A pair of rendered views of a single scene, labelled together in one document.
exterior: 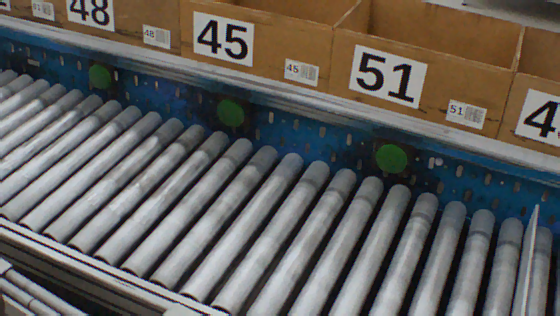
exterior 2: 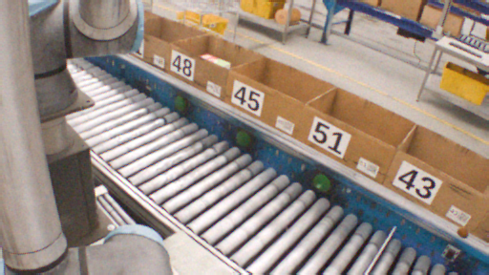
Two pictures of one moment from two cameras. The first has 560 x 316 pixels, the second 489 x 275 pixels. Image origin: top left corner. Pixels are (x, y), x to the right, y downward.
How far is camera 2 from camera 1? 0.23 m
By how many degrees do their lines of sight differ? 9
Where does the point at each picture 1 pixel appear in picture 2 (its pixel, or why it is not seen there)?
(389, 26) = (343, 109)
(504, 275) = (363, 261)
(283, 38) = (278, 104)
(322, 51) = (297, 116)
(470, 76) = (372, 146)
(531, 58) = (417, 143)
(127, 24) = (200, 78)
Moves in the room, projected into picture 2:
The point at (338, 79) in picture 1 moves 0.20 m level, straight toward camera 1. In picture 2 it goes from (303, 133) to (289, 158)
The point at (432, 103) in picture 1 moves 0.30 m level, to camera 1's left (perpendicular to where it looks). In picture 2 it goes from (350, 157) to (275, 136)
